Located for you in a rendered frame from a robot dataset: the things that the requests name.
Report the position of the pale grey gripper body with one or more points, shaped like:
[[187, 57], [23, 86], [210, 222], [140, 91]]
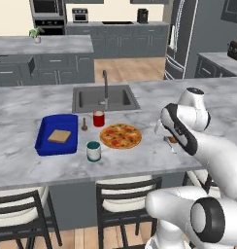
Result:
[[158, 127]]

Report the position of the open grey drawer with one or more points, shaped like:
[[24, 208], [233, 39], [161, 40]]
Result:
[[13, 66]]

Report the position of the dark grey wall cabinet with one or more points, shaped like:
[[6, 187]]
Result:
[[233, 10]]

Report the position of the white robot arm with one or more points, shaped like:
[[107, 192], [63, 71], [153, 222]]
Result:
[[217, 155]]

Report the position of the red cup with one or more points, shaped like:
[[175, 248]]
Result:
[[98, 120]]

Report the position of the grey sink basin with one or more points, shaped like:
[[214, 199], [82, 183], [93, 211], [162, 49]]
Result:
[[91, 99]]

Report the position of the small brown and silver utensil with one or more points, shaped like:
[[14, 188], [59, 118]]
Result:
[[170, 140]]

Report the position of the silver toaster oven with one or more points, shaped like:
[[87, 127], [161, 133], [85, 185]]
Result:
[[80, 15]]

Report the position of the green plant in white pot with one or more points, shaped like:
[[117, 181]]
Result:
[[36, 34]]

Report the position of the black hob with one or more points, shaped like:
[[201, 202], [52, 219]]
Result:
[[117, 23]]

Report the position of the black coffee machine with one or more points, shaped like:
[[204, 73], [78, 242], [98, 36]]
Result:
[[142, 16]]

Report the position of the dark toaster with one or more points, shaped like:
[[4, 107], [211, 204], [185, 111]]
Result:
[[235, 51]]

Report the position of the blue rectangular tray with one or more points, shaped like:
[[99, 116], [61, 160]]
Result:
[[49, 142]]

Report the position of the grey back wall cupboards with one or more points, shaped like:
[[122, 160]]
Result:
[[123, 40]]

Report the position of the dark grey fridge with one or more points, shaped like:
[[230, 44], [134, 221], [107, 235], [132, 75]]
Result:
[[201, 35]]

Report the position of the round pizza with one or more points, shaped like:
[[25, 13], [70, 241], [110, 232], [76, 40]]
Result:
[[120, 136]]

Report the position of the black wall oven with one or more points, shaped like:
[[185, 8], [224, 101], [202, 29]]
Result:
[[47, 16]]

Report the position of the small brown wooden utensil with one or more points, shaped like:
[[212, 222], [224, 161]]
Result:
[[84, 126]]

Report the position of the white and teal mug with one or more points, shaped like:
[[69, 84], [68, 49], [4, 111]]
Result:
[[93, 152]]

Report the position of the grey side cupboards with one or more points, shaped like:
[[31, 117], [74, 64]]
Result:
[[208, 68]]

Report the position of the brown bread slice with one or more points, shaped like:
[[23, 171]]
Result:
[[59, 136]]

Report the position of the black chair with cream cushion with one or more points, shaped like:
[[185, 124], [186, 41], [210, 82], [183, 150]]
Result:
[[123, 201], [198, 176], [16, 217]]

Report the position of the grey island cupboards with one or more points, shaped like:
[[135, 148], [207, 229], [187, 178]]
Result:
[[65, 69]]

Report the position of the grey metal tap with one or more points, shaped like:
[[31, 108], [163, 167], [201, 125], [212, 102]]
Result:
[[106, 87]]

